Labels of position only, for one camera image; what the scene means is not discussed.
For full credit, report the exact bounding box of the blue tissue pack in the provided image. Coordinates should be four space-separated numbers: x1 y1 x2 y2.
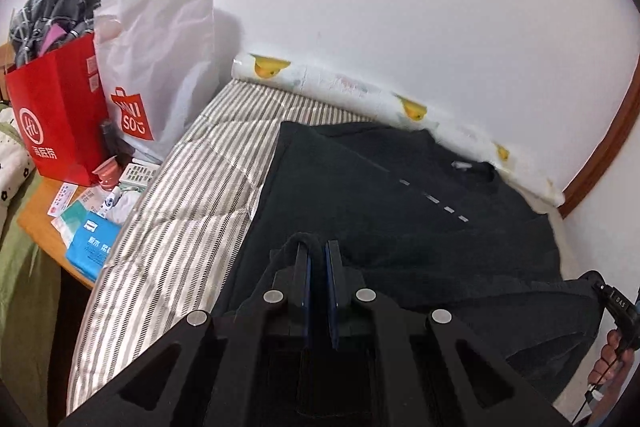
65 211 120 283

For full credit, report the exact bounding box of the white plastic shopping bag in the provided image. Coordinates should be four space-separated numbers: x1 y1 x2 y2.
93 0 219 162

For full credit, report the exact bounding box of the person's right hand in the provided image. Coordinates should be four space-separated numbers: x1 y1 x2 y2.
588 329 634 389

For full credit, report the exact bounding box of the dark plaid garment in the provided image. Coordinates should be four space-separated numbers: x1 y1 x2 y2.
9 0 101 67

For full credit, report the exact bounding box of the white floral cloth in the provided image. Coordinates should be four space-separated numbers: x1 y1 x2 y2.
0 104 35 207

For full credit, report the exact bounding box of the red paper shopping bag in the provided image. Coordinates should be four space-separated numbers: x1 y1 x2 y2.
6 35 108 186

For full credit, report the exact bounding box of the green bedding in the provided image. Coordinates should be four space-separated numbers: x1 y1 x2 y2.
0 103 62 427

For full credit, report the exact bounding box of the teal white packet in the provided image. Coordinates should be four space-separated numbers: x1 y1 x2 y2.
51 200 100 248

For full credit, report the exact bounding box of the wooden bedside table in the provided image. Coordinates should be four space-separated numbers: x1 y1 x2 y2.
17 178 94 289

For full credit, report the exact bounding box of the white red paper card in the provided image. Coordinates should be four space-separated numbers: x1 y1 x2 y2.
47 182 78 218

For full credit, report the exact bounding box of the black sweatshirt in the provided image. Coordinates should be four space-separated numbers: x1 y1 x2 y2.
215 121 602 400

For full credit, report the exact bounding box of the brown wooden door frame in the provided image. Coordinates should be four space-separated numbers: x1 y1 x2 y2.
559 66 640 218

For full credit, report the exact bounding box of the striped quilted mattress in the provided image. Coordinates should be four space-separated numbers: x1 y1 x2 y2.
67 80 359 412

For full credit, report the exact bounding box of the white remote control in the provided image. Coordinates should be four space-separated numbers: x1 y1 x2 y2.
119 161 160 191

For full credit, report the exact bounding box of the pink small cup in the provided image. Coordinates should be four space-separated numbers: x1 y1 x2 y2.
92 156 122 191

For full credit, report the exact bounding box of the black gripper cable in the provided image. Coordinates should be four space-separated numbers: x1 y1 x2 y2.
569 351 622 425

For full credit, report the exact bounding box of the white duck print pillow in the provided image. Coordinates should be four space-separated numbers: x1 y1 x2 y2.
231 53 565 207

